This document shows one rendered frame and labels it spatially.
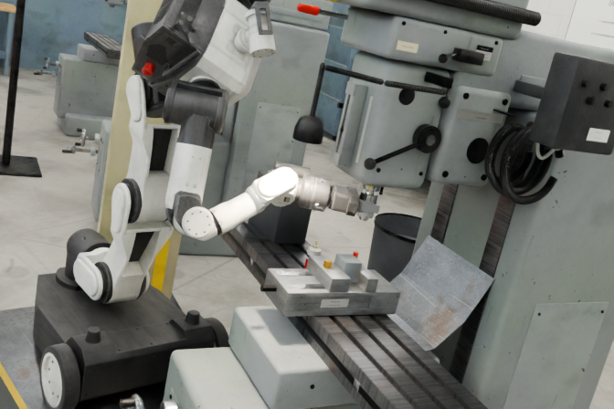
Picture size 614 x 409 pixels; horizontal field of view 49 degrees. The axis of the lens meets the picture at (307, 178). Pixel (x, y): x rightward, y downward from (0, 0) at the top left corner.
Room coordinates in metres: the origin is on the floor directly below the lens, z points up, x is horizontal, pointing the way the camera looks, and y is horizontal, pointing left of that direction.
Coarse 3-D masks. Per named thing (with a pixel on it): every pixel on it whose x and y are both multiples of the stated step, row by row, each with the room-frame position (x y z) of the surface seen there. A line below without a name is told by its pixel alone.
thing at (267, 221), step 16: (272, 208) 2.15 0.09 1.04; (288, 208) 2.12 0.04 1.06; (304, 208) 2.15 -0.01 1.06; (256, 224) 2.24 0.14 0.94; (272, 224) 2.13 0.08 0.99; (288, 224) 2.13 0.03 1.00; (304, 224) 2.16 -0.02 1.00; (272, 240) 2.11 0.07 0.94; (288, 240) 2.13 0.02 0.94; (304, 240) 2.17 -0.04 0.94
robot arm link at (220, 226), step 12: (228, 204) 1.62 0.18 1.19; (240, 204) 1.63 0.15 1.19; (252, 204) 1.64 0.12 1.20; (216, 216) 1.59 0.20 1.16; (228, 216) 1.60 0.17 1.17; (240, 216) 1.62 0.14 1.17; (180, 228) 1.55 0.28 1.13; (216, 228) 1.58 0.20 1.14; (228, 228) 1.60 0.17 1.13; (204, 240) 1.57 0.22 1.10
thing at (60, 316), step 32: (64, 288) 2.19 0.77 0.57; (64, 320) 1.97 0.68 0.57; (96, 320) 2.01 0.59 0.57; (128, 320) 2.06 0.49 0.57; (160, 320) 2.11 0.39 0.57; (192, 320) 2.05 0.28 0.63; (96, 352) 1.78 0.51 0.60; (128, 352) 1.84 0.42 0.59; (160, 352) 1.90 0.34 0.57; (96, 384) 1.77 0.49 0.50; (128, 384) 1.84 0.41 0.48
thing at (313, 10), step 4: (300, 4) 1.69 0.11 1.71; (300, 8) 1.69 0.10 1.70; (304, 8) 1.69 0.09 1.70; (308, 8) 1.69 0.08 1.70; (312, 8) 1.70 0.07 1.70; (316, 8) 1.71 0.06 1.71; (304, 12) 1.70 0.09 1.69; (308, 12) 1.70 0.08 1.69; (312, 12) 1.70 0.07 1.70; (316, 12) 1.71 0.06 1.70; (320, 12) 1.72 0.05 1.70; (324, 12) 1.72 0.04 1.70; (328, 12) 1.73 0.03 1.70; (332, 12) 1.73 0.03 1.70; (336, 16) 1.74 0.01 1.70; (340, 16) 1.74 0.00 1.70; (344, 16) 1.75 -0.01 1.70
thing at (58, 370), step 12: (48, 348) 1.78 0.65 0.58; (60, 348) 1.76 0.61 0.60; (48, 360) 1.80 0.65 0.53; (60, 360) 1.72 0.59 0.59; (72, 360) 1.74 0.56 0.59; (48, 372) 1.79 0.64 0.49; (60, 372) 1.71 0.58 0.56; (72, 372) 1.71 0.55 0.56; (48, 384) 1.79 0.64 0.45; (60, 384) 1.70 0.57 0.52; (72, 384) 1.70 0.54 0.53; (48, 396) 1.76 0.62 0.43; (60, 396) 1.69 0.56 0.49; (72, 396) 1.69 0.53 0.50; (60, 408) 1.69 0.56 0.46; (72, 408) 1.71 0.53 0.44
